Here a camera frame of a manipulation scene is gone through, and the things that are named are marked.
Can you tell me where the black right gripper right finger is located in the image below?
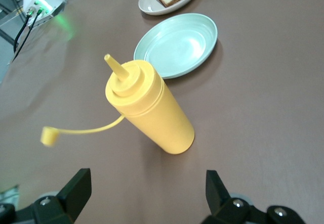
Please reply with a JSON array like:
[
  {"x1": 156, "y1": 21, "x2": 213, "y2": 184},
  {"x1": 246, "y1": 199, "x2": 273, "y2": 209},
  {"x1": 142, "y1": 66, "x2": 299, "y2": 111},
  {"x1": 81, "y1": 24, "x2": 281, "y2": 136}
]
[{"x1": 201, "y1": 169, "x2": 269, "y2": 224}]

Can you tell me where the pale green plate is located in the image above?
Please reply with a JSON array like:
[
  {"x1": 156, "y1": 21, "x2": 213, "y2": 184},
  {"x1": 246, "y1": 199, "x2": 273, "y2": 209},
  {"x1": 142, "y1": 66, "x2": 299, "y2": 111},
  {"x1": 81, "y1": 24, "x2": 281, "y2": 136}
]
[{"x1": 133, "y1": 13, "x2": 219, "y2": 80}]

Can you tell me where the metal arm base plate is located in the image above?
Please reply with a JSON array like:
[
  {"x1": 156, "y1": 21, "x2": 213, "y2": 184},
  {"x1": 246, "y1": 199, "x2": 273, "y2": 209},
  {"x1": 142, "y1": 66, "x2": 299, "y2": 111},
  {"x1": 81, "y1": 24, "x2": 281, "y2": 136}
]
[{"x1": 0, "y1": 0, "x2": 69, "y2": 65}]

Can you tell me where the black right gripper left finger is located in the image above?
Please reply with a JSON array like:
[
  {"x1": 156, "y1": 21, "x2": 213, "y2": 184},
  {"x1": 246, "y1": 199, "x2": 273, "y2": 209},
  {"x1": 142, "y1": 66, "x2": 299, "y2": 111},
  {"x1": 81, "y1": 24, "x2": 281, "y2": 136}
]
[{"x1": 15, "y1": 167, "x2": 92, "y2": 224}]

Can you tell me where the yellow squeeze bottle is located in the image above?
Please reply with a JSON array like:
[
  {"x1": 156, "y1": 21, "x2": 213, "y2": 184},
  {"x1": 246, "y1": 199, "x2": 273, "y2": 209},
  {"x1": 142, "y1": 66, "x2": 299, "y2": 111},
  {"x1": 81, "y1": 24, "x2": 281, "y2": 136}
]
[{"x1": 40, "y1": 54, "x2": 196, "y2": 155}]

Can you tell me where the black base connector cable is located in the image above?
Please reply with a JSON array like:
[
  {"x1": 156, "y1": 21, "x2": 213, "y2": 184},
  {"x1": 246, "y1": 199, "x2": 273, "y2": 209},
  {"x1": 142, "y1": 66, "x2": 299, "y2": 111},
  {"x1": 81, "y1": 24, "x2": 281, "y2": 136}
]
[{"x1": 11, "y1": 7, "x2": 43, "y2": 58}]

